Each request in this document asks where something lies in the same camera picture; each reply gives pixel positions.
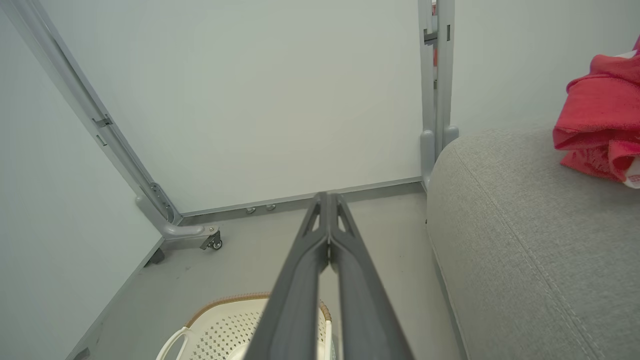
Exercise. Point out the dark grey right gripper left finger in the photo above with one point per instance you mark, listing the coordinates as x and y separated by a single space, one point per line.
295 300

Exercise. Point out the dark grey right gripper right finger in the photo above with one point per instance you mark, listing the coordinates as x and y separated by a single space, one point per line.
365 310

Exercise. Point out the red jersey white trim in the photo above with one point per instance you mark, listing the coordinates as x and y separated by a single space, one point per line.
600 110

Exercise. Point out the white perforated laundry basket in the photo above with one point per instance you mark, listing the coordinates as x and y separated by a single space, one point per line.
225 325

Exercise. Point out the black caster wheel on leg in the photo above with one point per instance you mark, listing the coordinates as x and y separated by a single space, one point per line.
215 244

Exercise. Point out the grey fabric sofa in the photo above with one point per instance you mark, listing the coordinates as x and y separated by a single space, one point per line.
540 250

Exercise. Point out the grey double partition post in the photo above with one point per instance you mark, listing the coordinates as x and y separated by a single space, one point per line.
444 75

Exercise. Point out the grey partition post with leg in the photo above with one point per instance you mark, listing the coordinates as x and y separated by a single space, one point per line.
82 95

